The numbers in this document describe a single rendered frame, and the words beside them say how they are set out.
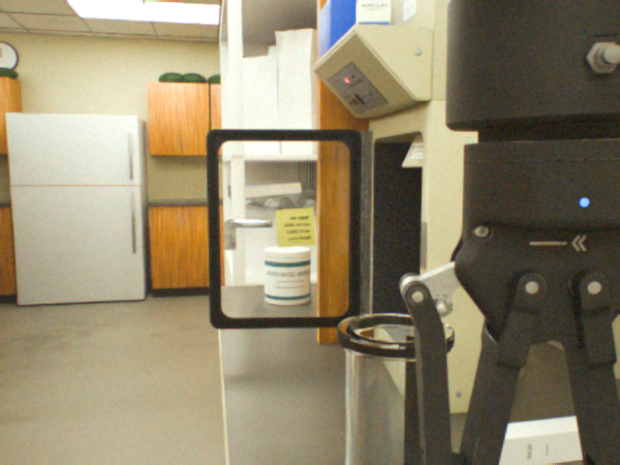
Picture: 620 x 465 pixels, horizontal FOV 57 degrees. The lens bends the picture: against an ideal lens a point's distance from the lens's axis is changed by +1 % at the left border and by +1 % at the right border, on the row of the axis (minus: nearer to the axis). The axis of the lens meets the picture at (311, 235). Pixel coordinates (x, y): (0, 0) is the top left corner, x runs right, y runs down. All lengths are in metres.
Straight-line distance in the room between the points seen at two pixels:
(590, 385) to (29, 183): 5.73
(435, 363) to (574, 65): 0.14
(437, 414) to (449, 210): 0.60
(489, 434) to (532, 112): 0.14
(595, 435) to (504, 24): 0.18
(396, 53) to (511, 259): 0.60
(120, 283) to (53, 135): 1.51
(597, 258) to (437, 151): 0.59
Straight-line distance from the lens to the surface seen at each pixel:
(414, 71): 0.84
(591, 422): 0.30
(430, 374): 0.27
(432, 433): 0.28
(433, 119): 0.84
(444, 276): 0.27
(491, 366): 0.28
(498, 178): 0.24
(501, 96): 0.24
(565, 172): 0.24
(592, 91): 0.23
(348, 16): 1.03
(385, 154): 1.11
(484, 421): 0.28
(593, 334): 0.28
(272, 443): 0.83
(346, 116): 1.19
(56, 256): 5.89
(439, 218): 0.85
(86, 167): 5.77
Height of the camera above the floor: 1.32
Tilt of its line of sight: 7 degrees down
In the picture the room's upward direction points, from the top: straight up
